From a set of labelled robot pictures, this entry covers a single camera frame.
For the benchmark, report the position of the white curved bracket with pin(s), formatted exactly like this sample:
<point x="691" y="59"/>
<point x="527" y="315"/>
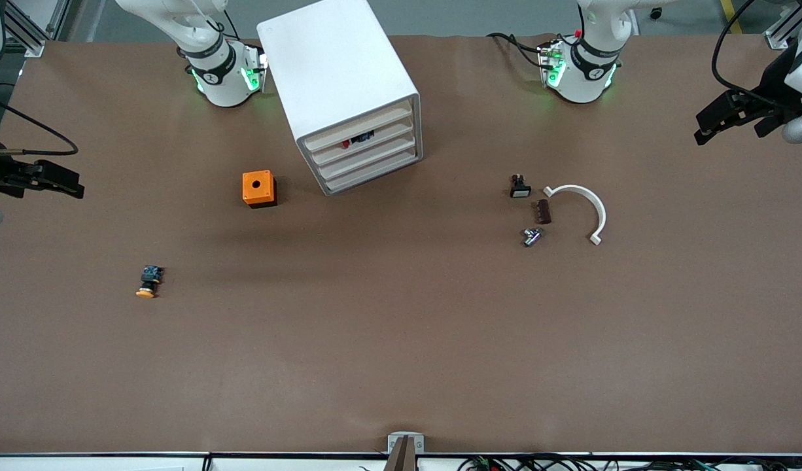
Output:
<point x="600" y="212"/>

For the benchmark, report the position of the silver key switch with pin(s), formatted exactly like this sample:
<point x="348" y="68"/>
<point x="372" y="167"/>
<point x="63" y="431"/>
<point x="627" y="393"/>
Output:
<point x="532" y="237"/>

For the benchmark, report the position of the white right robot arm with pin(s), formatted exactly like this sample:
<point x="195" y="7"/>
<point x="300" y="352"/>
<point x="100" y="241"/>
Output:
<point x="211" y="65"/>

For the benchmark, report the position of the red push button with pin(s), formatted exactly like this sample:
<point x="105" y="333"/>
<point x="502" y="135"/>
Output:
<point x="358" y="138"/>

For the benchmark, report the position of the brown terminal block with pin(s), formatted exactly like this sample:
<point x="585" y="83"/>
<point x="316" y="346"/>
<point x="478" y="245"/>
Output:
<point x="544" y="212"/>

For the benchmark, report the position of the grey metal table bracket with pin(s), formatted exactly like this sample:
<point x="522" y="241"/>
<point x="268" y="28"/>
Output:
<point x="405" y="441"/>

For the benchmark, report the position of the small black floor object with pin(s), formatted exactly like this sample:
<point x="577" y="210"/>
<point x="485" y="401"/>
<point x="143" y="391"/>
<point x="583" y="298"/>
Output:
<point x="656" y="12"/>

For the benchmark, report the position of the black white-faced switch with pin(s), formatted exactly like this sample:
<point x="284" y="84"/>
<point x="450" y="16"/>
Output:
<point x="520" y="188"/>

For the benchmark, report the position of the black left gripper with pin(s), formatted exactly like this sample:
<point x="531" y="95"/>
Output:
<point x="768" y="97"/>

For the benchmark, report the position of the orange box with hole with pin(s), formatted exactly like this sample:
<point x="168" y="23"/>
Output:
<point x="257" y="186"/>

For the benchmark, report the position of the aluminium frame profile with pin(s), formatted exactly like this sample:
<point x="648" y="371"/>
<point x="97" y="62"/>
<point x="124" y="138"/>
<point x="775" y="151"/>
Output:
<point x="782" y="33"/>
<point x="25" y="29"/>

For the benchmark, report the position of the white table edge rail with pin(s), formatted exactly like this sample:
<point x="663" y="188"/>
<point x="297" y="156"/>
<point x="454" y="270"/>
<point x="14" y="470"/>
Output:
<point x="113" y="461"/>

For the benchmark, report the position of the yellow push button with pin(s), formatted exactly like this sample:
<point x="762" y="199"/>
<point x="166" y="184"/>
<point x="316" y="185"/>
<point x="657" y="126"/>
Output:
<point x="149" y="278"/>

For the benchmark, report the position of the brown upright post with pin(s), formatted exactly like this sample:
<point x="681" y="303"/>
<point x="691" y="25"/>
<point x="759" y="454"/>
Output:
<point x="402" y="458"/>

